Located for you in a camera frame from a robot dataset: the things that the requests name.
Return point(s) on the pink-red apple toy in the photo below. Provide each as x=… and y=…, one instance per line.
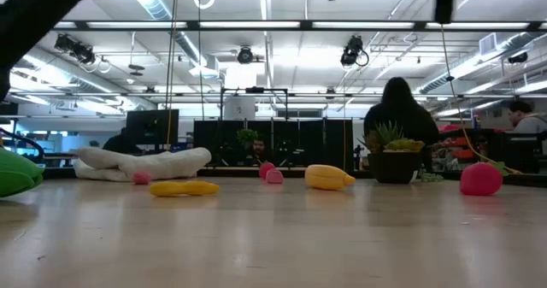
x=480, y=180

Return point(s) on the yellow lemon toy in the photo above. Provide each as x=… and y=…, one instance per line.
x=327, y=178

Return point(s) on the red strawberry toy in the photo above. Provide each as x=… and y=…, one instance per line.
x=265, y=169

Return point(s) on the yellow banana toy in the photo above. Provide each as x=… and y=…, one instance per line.
x=184, y=188

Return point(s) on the small pink-red berry toy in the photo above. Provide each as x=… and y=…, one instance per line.
x=141, y=178

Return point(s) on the green corn husk toy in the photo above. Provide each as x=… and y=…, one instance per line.
x=17, y=174

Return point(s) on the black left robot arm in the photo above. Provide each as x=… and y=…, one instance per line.
x=30, y=19

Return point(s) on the black round ceiling fixture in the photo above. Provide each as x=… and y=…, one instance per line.
x=245, y=55

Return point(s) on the person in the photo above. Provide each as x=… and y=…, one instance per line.
x=121, y=145
x=527, y=123
x=401, y=113
x=257, y=148

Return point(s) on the black overhead light bar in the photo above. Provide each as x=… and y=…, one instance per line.
x=193, y=25

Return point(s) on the shelf with red bins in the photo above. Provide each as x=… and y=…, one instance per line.
x=453, y=145

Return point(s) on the black partition screens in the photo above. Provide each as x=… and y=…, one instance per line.
x=307, y=142

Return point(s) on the green bushy plant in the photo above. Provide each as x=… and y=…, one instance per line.
x=247, y=136

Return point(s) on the potted succulent plant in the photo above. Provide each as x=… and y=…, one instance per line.
x=393, y=168

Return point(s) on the black background monitor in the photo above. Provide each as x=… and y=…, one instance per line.
x=151, y=125

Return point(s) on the white folded towel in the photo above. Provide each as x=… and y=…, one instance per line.
x=162, y=164

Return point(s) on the silver ventilation duct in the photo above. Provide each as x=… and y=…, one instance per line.
x=156, y=8

